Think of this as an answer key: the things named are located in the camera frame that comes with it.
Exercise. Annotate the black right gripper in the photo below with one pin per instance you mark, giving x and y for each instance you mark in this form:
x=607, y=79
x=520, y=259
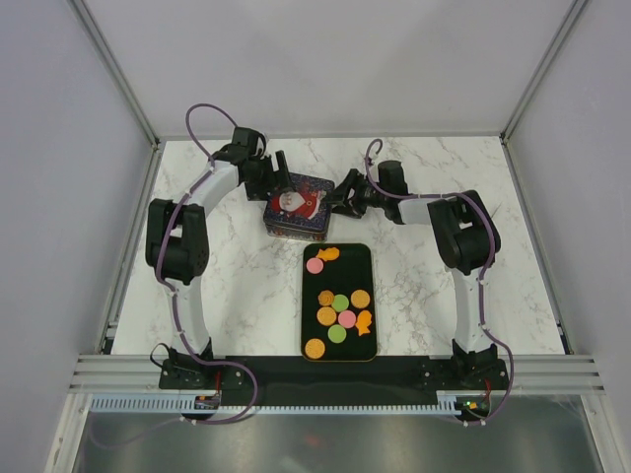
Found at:
x=338, y=197

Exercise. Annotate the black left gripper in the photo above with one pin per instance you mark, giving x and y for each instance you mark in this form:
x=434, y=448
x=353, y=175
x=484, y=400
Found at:
x=280, y=178

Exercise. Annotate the gold tin lid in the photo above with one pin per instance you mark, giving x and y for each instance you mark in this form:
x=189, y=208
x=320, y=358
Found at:
x=302, y=204

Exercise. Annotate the square cookie tin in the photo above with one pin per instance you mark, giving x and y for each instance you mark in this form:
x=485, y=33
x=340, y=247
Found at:
x=300, y=231

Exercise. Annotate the black rectangular tray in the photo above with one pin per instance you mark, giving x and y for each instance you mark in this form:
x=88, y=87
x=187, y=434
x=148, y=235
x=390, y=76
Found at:
x=352, y=271

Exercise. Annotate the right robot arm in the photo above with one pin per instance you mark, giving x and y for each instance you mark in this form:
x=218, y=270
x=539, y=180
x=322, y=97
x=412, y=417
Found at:
x=465, y=235

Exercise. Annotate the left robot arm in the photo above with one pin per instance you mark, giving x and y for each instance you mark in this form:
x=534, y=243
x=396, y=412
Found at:
x=177, y=245

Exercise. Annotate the orange fish cookie top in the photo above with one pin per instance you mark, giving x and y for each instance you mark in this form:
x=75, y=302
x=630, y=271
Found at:
x=328, y=254

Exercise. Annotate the orange fish cookie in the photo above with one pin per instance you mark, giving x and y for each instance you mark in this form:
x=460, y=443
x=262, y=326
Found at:
x=363, y=323
x=328, y=254

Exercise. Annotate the pink sandwich cookie top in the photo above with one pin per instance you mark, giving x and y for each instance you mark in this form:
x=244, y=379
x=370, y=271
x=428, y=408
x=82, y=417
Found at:
x=314, y=265

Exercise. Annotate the pink sandwich cookie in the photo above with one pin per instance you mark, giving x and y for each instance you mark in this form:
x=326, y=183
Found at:
x=314, y=265
x=347, y=319

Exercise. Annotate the orange swirl cookie left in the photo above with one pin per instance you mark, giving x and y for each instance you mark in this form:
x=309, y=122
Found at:
x=326, y=298

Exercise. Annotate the orange dotted biscuit right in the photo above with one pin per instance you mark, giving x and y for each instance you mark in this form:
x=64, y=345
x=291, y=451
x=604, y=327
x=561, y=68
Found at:
x=360, y=299

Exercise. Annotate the orange dotted biscuit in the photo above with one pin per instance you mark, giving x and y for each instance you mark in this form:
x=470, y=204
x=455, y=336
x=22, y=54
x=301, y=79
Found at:
x=314, y=349
x=326, y=316
x=360, y=299

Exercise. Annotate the green sandwich cookie upper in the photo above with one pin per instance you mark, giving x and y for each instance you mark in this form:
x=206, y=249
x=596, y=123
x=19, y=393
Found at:
x=340, y=303

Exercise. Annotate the green sandwich cookie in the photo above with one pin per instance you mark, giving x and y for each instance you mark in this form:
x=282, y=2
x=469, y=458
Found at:
x=340, y=303
x=336, y=334

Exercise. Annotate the orange dotted biscuit middle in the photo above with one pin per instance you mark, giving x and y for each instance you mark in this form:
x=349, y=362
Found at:
x=326, y=316

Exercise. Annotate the pink sandwich cookie lower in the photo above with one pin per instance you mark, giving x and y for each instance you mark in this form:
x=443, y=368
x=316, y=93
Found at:
x=347, y=319

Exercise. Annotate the orange fish cookie lower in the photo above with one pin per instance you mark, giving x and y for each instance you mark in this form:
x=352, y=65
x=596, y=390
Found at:
x=363, y=323

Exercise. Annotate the green sandwich cookie lower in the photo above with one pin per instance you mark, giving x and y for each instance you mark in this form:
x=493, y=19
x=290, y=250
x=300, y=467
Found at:
x=336, y=334

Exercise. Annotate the orange dotted biscuit bottom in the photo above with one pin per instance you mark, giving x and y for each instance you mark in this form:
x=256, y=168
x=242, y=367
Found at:
x=314, y=349

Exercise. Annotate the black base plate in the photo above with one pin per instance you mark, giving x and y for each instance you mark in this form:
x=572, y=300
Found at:
x=293, y=379

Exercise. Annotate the white slotted cable duct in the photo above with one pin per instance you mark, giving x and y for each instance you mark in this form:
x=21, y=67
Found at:
x=189, y=404

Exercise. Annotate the aluminium frame left post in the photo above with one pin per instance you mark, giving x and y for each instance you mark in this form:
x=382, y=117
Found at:
x=92, y=29

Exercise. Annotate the aluminium frame post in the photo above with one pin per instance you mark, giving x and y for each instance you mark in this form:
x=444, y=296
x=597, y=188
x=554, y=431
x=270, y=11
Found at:
x=573, y=15
x=92, y=29

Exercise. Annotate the aluminium front rail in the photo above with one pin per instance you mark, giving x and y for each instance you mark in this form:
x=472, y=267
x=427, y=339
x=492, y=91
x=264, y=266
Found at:
x=537, y=374

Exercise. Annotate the aluminium frame right post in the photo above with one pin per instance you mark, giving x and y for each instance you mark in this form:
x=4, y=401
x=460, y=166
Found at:
x=573, y=15

